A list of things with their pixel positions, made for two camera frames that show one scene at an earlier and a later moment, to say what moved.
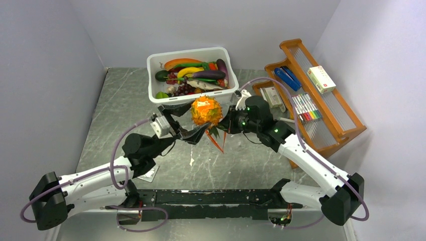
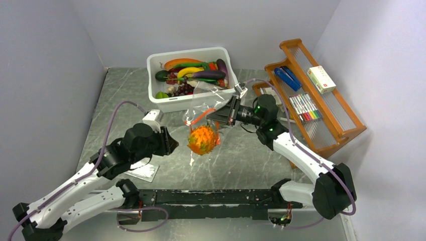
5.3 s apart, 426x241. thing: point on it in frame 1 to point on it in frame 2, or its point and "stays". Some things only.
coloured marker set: (306, 109) stays
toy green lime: (161, 95) stays
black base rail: (160, 205) stays
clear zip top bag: (219, 141) to (204, 136)
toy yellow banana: (188, 72) stays
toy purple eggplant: (208, 75) stays
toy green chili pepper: (206, 65) stays
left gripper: (192, 135) to (168, 143)
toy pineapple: (207, 111) to (202, 139)
